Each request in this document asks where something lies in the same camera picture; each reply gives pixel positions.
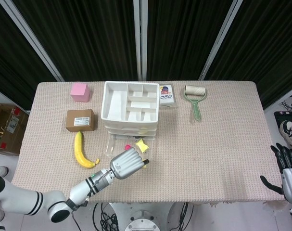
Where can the pink round cap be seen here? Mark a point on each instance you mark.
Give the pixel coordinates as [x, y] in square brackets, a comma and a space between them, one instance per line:
[128, 146]

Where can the brown cardboard box with label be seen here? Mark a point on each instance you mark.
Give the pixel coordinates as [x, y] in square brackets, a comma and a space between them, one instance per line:
[79, 120]

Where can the clear plastic drawer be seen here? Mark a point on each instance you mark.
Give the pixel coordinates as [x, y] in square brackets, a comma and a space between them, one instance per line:
[110, 148]

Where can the yellow banana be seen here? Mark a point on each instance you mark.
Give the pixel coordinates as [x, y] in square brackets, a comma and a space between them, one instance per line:
[79, 149]

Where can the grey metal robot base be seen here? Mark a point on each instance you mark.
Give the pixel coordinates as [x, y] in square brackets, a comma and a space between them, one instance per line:
[145, 219]

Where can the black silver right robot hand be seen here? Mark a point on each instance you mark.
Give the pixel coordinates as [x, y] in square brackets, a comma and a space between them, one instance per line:
[291, 183]

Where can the beige waffle tablecloth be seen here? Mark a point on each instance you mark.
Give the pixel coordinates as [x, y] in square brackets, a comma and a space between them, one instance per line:
[196, 156]

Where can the white plastic organizer frame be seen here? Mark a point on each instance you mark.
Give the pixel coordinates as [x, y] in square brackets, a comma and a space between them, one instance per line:
[106, 101]

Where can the green lint roller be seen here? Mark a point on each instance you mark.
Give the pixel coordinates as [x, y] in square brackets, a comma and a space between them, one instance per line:
[195, 91]

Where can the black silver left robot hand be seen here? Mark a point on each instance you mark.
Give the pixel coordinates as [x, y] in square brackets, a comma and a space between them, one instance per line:
[125, 164]

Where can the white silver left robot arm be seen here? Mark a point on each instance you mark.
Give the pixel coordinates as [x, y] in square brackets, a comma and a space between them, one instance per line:
[80, 190]

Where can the white sponge in plastic pack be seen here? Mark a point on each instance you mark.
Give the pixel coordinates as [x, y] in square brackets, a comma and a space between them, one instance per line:
[166, 98]

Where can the yellow packet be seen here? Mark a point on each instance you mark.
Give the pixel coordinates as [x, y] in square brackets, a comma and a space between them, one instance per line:
[141, 145]

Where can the white metal frame post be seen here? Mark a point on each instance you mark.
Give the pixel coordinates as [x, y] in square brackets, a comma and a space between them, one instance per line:
[140, 38]
[32, 41]
[220, 41]

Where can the pink cube block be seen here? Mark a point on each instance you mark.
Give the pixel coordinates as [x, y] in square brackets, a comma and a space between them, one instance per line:
[79, 91]

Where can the white black sneaker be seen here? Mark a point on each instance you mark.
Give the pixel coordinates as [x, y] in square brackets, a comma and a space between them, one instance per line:
[290, 132]

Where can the black pleated curtain panel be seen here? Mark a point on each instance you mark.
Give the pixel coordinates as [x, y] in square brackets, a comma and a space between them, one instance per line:
[88, 38]
[184, 38]
[268, 48]
[8, 60]

